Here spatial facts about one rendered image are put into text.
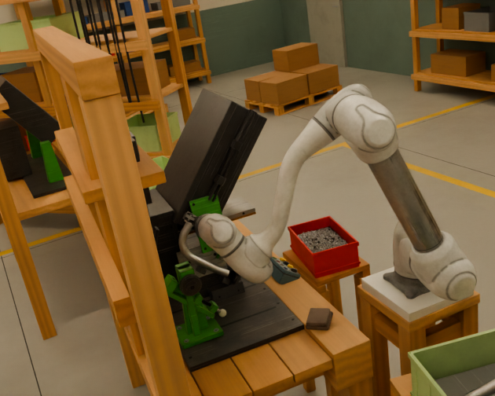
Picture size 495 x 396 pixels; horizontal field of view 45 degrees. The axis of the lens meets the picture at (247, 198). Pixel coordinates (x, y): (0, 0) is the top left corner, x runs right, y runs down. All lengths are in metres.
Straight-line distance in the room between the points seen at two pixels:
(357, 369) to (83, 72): 1.27
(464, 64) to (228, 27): 5.41
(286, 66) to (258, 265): 7.08
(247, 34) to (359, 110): 10.60
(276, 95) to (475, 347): 6.60
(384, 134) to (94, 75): 0.79
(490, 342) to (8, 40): 4.57
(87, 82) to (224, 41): 10.66
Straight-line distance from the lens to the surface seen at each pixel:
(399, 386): 2.02
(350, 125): 1.71
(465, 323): 2.37
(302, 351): 2.04
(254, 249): 1.92
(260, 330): 2.13
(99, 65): 1.43
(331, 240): 2.67
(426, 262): 2.00
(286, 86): 8.31
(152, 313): 1.66
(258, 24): 12.38
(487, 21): 7.72
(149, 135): 4.96
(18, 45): 5.50
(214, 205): 2.31
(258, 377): 1.96
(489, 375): 1.99
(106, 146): 1.47
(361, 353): 2.04
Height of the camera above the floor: 2.11
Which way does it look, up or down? 22 degrees down
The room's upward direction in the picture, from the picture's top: 9 degrees counter-clockwise
